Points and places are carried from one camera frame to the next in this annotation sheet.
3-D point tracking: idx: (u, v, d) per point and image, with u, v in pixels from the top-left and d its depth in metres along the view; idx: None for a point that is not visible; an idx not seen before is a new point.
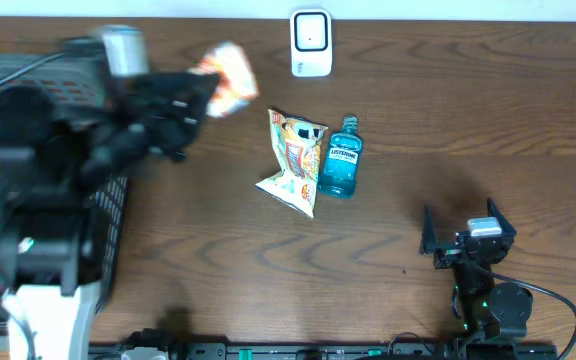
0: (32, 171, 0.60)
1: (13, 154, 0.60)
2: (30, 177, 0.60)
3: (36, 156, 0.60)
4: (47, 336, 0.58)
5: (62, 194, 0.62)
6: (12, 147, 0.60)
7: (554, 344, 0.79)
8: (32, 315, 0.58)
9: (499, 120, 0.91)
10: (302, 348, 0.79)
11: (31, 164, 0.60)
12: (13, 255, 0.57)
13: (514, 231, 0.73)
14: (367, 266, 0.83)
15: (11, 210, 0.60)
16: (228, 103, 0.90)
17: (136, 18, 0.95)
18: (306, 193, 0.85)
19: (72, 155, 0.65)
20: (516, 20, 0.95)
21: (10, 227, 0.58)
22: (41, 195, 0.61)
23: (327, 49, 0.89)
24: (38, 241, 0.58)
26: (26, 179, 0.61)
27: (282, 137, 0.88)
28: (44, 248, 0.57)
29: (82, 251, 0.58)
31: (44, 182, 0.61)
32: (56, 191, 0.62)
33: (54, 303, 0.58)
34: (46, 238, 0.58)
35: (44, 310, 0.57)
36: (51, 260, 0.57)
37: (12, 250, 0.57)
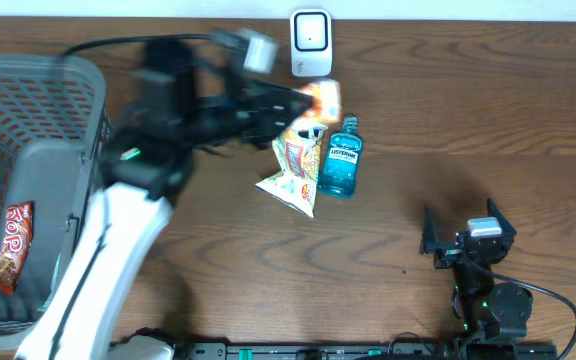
0: (181, 109, 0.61)
1: (151, 77, 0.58)
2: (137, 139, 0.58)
3: (192, 106, 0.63)
4: (116, 238, 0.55)
5: (169, 133, 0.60)
6: (157, 68, 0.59)
7: (554, 344, 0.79)
8: (117, 208, 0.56)
9: (500, 120, 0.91)
10: (302, 348, 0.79)
11: (165, 88, 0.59)
12: (117, 160, 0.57)
13: (514, 231, 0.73)
14: (367, 266, 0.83)
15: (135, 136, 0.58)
16: (309, 124, 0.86)
17: (136, 18, 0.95)
18: (306, 193, 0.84)
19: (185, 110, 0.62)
20: (517, 20, 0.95)
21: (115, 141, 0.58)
22: (154, 132, 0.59)
23: (327, 49, 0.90)
24: (142, 157, 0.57)
26: (146, 103, 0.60)
27: (283, 136, 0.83)
28: (142, 166, 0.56)
29: (169, 182, 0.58)
31: (161, 108, 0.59)
32: (164, 127, 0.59)
33: (138, 208, 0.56)
34: (148, 159, 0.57)
35: (125, 210, 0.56)
36: (140, 182, 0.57)
37: (117, 158, 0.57)
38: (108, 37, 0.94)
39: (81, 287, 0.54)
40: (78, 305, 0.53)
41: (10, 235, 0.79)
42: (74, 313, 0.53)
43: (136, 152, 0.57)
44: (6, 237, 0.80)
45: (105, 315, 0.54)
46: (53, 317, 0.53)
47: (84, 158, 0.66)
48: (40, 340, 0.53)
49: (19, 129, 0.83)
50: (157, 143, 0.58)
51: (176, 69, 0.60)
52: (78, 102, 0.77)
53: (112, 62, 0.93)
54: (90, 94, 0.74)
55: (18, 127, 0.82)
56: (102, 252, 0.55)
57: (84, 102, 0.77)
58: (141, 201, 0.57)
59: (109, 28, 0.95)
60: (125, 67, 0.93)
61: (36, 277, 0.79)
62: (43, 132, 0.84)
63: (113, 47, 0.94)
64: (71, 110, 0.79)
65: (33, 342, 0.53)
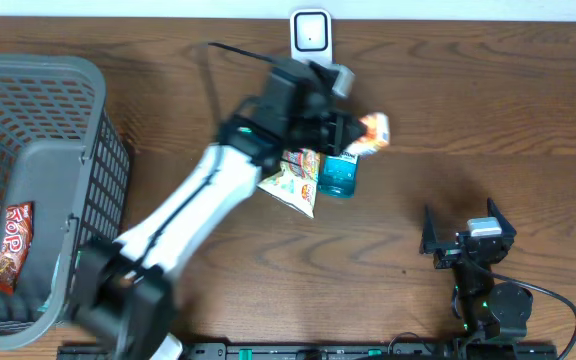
0: (294, 113, 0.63)
1: (280, 81, 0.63)
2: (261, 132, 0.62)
3: (302, 109, 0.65)
4: (224, 181, 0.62)
5: (273, 129, 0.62)
6: (282, 74, 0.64)
7: (554, 344, 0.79)
8: (230, 160, 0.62)
9: (500, 120, 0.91)
10: (302, 348, 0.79)
11: (288, 96, 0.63)
12: (234, 132, 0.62)
13: (514, 231, 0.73)
14: (367, 266, 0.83)
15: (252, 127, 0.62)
16: (363, 148, 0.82)
17: (136, 18, 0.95)
18: (306, 193, 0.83)
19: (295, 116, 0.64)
20: (517, 20, 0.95)
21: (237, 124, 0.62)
22: (267, 124, 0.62)
23: (327, 49, 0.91)
24: (251, 132, 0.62)
26: (266, 99, 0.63)
27: None
28: (251, 140, 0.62)
29: (264, 164, 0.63)
31: (279, 110, 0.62)
32: (274, 119, 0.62)
33: (239, 169, 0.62)
34: (254, 135, 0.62)
35: (231, 169, 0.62)
36: (242, 166, 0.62)
37: (235, 137, 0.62)
38: (108, 38, 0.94)
39: (182, 209, 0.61)
40: (181, 217, 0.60)
41: (10, 235, 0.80)
42: (172, 223, 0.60)
43: (243, 131, 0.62)
44: (6, 237, 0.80)
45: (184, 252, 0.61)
46: (151, 222, 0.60)
47: (83, 158, 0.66)
48: (137, 237, 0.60)
49: (19, 129, 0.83)
50: (274, 138, 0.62)
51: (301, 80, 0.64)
52: (78, 102, 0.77)
53: (112, 61, 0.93)
54: (90, 94, 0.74)
55: (18, 127, 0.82)
56: (208, 188, 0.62)
57: (84, 102, 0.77)
58: (243, 164, 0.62)
59: (109, 28, 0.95)
60: (125, 67, 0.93)
61: (36, 277, 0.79)
62: (42, 132, 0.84)
63: (113, 47, 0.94)
64: (72, 110, 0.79)
65: (132, 235, 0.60)
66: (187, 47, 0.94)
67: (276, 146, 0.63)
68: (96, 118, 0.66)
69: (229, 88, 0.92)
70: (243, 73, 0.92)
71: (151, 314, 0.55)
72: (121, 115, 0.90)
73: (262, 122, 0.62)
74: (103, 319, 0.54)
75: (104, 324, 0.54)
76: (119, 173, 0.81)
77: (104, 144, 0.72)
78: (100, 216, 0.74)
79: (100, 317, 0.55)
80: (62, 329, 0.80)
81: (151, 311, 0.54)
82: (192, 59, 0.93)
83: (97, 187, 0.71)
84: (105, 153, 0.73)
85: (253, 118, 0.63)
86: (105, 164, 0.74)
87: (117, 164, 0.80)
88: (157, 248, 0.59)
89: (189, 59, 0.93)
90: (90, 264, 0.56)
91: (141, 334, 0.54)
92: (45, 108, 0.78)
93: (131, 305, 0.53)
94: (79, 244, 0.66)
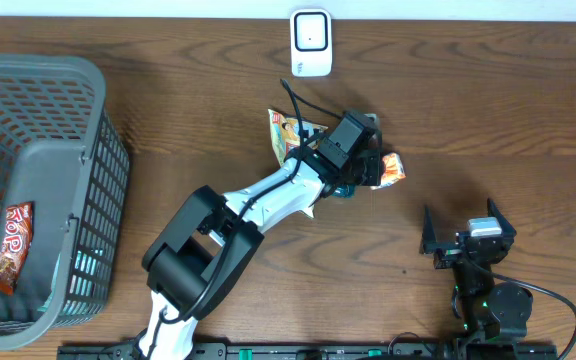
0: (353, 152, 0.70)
1: (352, 125, 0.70)
2: (326, 156, 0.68)
3: (360, 146, 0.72)
4: (300, 186, 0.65)
5: (336, 161, 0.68)
6: (356, 119, 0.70)
7: (554, 344, 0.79)
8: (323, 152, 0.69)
9: (500, 120, 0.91)
10: (301, 348, 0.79)
11: (357, 136, 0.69)
12: (305, 154, 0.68)
13: (514, 231, 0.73)
14: (367, 266, 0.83)
15: (319, 155, 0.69)
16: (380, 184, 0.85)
17: (136, 18, 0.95)
18: None
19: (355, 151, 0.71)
20: (517, 20, 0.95)
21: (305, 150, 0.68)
22: (334, 155, 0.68)
23: (327, 49, 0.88)
24: (319, 158, 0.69)
26: (336, 135, 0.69)
27: (282, 137, 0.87)
28: (317, 164, 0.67)
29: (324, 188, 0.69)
31: (345, 147, 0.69)
32: (338, 154, 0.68)
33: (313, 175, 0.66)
34: (322, 160, 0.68)
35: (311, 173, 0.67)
36: (311, 183, 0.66)
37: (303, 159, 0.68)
38: (108, 37, 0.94)
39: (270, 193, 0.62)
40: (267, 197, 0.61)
41: (10, 235, 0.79)
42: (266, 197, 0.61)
43: (315, 156, 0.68)
44: (6, 237, 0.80)
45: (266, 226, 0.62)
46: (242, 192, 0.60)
47: (84, 158, 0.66)
48: (236, 198, 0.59)
49: (19, 129, 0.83)
50: (337, 169, 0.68)
51: (370, 125, 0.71)
52: (78, 102, 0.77)
53: (112, 61, 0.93)
54: (90, 94, 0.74)
55: (18, 127, 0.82)
56: (288, 184, 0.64)
57: (84, 102, 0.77)
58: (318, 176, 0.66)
59: (109, 28, 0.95)
60: (125, 67, 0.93)
61: (36, 277, 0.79)
62: (43, 132, 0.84)
63: (113, 47, 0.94)
64: (72, 109, 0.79)
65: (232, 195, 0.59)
66: (187, 47, 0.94)
67: (336, 176, 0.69)
68: (96, 118, 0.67)
69: (229, 88, 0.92)
70: (243, 73, 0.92)
71: (240, 268, 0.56)
72: (121, 115, 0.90)
73: (328, 154, 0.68)
74: (178, 266, 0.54)
75: (180, 272, 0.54)
76: (119, 173, 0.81)
77: (105, 143, 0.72)
78: (100, 216, 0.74)
79: (174, 264, 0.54)
80: (63, 329, 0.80)
81: (242, 263, 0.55)
82: (192, 59, 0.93)
83: (97, 187, 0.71)
84: (105, 153, 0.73)
85: (320, 148, 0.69)
86: (106, 163, 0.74)
87: (117, 164, 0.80)
88: (252, 213, 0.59)
89: (189, 59, 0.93)
90: (196, 209, 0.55)
91: (221, 293, 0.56)
92: (45, 108, 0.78)
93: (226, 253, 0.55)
94: (79, 244, 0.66)
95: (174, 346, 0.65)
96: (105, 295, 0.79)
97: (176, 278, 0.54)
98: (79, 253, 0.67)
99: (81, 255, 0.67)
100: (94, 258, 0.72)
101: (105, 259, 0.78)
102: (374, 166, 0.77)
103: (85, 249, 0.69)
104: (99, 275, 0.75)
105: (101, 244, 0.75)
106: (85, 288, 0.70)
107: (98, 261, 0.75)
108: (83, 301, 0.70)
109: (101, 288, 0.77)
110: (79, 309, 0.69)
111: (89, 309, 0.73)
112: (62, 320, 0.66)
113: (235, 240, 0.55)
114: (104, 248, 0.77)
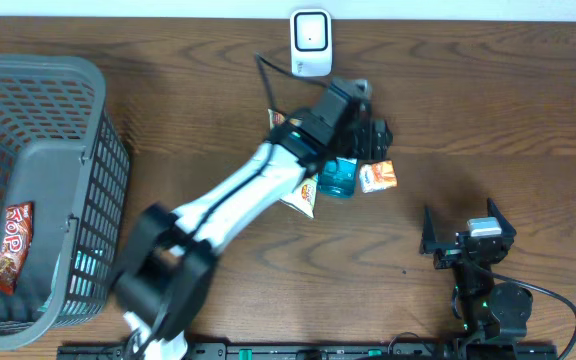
0: (338, 125, 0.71)
1: (336, 95, 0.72)
2: (309, 134, 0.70)
3: (346, 120, 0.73)
4: (270, 177, 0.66)
5: (323, 136, 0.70)
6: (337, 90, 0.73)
7: (554, 344, 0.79)
8: (284, 153, 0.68)
9: (500, 120, 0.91)
10: (302, 348, 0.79)
11: (340, 107, 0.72)
12: (284, 135, 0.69)
13: (514, 232, 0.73)
14: (367, 266, 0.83)
15: (300, 133, 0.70)
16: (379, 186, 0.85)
17: (136, 18, 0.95)
18: (306, 193, 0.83)
19: (339, 125, 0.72)
20: (517, 20, 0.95)
21: (285, 129, 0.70)
22: (317, 132, 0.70)
23: (327, 49, 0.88)
24: (300, 137, 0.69)
26: (320, 110, 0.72)
27: None
28: (296, 147, 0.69)
29: (309, 168, 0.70)
31: (330, 122, 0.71)
32: (323, 129, 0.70)
33: (287, 167, 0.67)
34: (306, 140, 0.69)
35: (284, 166, 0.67)
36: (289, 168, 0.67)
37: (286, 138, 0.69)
38: (108, 37, 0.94)
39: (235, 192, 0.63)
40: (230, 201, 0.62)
41: (10, 235, 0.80)
42: (230, 202, 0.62)
43: (295, 136, 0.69)
44: (6, 237, 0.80)
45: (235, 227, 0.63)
46: (204, 202, 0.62)
47: (83, 158, 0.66)
48: (193, 211, 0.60)
49: (19, 129, 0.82)
50: (320, 146, 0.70)
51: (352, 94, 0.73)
52: (79, 103, 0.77)
53: (112, 61, 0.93)
54: (90, 93, 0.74)
55: (18, 127, 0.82)
56: (259, 178, 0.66)
57: (84, 103, 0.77)
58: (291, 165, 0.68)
59: (109, 28, 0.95)
60: (125, 67, 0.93)
61: (36, 277, 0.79)
62: (43, 132, 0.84)
63: (113, 47, 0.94)
64: (72, 110, 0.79)
65: (188, 210, 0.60)
66: (187, 47, 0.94)
67: (324, 153, 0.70)
68: (96, 118, 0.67)
69: (229, 88, 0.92)
70: (243, 73, 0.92)
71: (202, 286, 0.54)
72: (120, 115, 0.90)
73: (302, 141, 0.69)
74: (139, 290, 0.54)
75: (144, 293, 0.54)
76: (119, 173, 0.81)
77: (104, 143, 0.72)
78: (100, 216, 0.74)
79: (135, 287, 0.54)
80: (63, 329, 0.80)
81: (200, 286, 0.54)
82: (192, 59, 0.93)
83: (97, 187, 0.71)
84: (105, 153, 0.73)
85: (305, 123, 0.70)
86: (106, 163, 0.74)
87: (117, 164, 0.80)
88: (207, 226, 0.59)
89: (189, 59, 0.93)
90: (146, 232, 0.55)
91: (187, 311, 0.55)
92: (45, 107, 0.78)
93: (178, 279, 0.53)
94: (79, 244, 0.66)
95: (162, 355, 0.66)
96: None
97: (139, 301, 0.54)
98: (79, 254, 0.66)
99: (81, 255, 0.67)
100: (94, 258, 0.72)
101: (105, 259, 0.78)
102: (366, 139, 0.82)
103: (85, 249, 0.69)
104: (99, 275, 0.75)
105: (101, 244, 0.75)
106: (85, 288, 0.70)
107: (98, 261, 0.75)
108: (83, 301, 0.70)
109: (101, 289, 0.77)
110: (79, 309, 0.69)
111: (89, 309, 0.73)
112: (62, 320, 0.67)
113: (188, 262, 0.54)
114: (104, 248, 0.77)
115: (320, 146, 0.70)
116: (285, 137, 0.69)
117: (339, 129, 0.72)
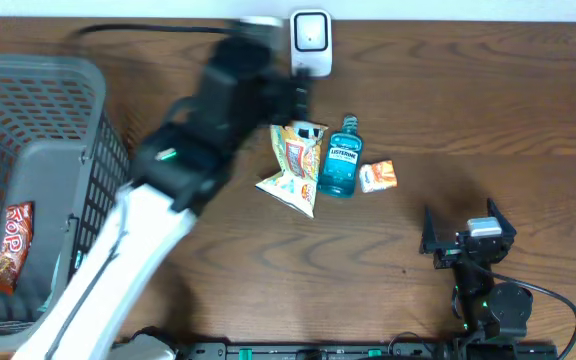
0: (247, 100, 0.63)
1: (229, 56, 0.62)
2: (189, 142, 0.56)
3: (252, 91, 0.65)
4: (134, 244, 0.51)
5: (218, 137, 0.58)
6: (224, 67, 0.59)
7: (554, 344, 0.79)
8: (135, 212, 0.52)
9: (499, 120, 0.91)
10: (302, 348, 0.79)
11: (234, 87, 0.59)
12: (152, 160, 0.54)
13: (514, 231, 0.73)
14: (367, 266, 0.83)
15: (178, 140, 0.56)
16: (378, 187, 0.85)
17: (136, 18, 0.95)
18: (306, 193, 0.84)
19: (248, 101, 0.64)
20: (517, 21, 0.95)
21: (153, 145, 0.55)
22: (198, 149, 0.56)
23: (327, 49, 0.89)
24: (178, 152, 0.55)
26: (222, 73, 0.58)
27: (282, 137, 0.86)
28: (171, 169, 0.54)
29: (201, 189, 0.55)
31: (224, 97, 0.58)
32: (213, 130, 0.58)
33: (160, 220, 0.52)
34: (184, 163, 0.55)
35: (153, 220, 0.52)
36: (168, 191, 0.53)
37: (152, 159, 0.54)
38: (108, 38, 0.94)
39: (95, 285, 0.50)
40: (82, 312, 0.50)
41: (10, 235, 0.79)
42: (79, 318, 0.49)
43: (170, 156, 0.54)
44: (6, 237, 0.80)
45: (117, 321, 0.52)
46: (44, 333, 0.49)
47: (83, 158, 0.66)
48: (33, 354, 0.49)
49: (20, 129, 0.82)
50: (214, 154, 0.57)
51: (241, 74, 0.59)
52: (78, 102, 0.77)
53: (112, 62, 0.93)
54: (90, 94, 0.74)
55: (19, 127, 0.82)
56: (116, 255, 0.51)
57: (84, 103, 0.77)
58: (164, 212, 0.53)
59: None
60: (125, 67, 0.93)
61: (36, 277, 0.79)
62: (43, 132, 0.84)
63: (113, 47, 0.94)
64: (72, 109, 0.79)
65: (28, 351, 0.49)
66: (187, 47, 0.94)
67: (221, 158, 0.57)
68: (96, 118, 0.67)
69: None
70: None
71: None
72: (120, 115, 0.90)
73: (161, 174, 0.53)
74: None
75: None
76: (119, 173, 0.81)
77: (104, 143, 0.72)
78: (100, 216, 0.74)
79: None
80: None
81: None
82: (192, 59, 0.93)
83: (97, 187, 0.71)
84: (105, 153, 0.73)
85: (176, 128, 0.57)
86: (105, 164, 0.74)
87: (117, 164, 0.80)
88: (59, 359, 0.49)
89: (189, 59, 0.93)
90: None
91: None
92: (45, 108, 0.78)
93: None
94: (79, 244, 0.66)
95: None
96: None
97: None
98: (79, 254, 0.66)
99: (81, 255, 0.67)
100: None
101: None
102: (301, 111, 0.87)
103: (85, 249, 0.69)
104: None
105: None
106: None
107: None
108: None
109: None
110: None
111: None
112: None
113: None
114: None
115: (215, 152, 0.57)
116: (133, 184, 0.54)
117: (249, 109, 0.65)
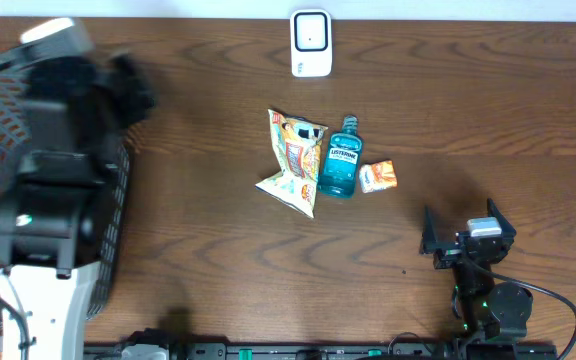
0: (73, 135, 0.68)
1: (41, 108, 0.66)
2: (21, 192, 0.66)
3: (72, 134, 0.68)
4: (40, 310, 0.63)
5: (78, 165, 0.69)
6: (47, 95, 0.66)
7: (554, 344, 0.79)
8: (21, 290, 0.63)
9: (499, 120, 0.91)
10: (301, 349, 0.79)
11: (62, 115, 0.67)
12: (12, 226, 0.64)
13: (514, 231, 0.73)
14: (367, 266, 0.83)
15: (25, 196, 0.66)
16: (379, 187, 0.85)
17: (136, 18, 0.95)
18: (306, 193, 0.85)
19: (70, 133, 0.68)
20: (516, 21, 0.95)
21: (6, 205, 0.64)
22: (66, 189, 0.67)
23: (327, 49, 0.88)
24: (34, 216, 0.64)
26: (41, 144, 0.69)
27: (282, 137, 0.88)
28: (37, 226, 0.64)
29: (82, 231, 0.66)
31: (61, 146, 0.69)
32: (67, 161, 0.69)
33: (42, 281, 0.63)
34: (44, 217, 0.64)
35: (30, 290, 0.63)
36: (55, 239, 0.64)
37: (13, 225, 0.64)
38: (108, 38, 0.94)
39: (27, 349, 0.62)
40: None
41: None
42: None
43: (14, 214, 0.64)
44: None
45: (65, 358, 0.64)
46: None
47: None
48: None
49: (20, 130, 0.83)
50: (30, 208, 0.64)
51: (68, 94, 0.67)
52: None
53: None
54: None
55: (19, 128, 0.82)
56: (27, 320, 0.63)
57: None
58: (51, 274, 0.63)
59: (108, 28, 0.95)
60: None
61: None
62: None
63: (113, 47, 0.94)
64: None
65: None
66: (187, 47, 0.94)
67: (94, 192, 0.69)
68: None
69: (229, 88, 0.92)
70: (243, 73, 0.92)
71: None
72: None
73: (34, 240, 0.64)
74: None
75: None
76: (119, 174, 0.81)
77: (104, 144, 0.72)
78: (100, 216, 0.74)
79: None
80: None
81: None
82: (192, 59, 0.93)
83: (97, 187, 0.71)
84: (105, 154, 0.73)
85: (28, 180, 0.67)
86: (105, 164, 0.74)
87: (117, 164, 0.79)
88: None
89: (189, 59, 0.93)
90: None
91: None
92: None
93: None
94: (79, 244, 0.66)
95: None
96: (105, 295, 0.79)
97: None
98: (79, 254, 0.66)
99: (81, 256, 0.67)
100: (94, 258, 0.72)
101: (105, 259, 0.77)
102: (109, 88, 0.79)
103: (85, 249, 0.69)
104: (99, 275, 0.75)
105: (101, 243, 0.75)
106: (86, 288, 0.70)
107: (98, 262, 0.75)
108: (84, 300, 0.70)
109: (101, 289, 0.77)
110: None
111: (89, 308, 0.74)
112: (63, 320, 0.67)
113: None
114: (105, 248, 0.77)
115: (76, 203, 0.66)
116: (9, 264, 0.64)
117: (61, 149, 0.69)
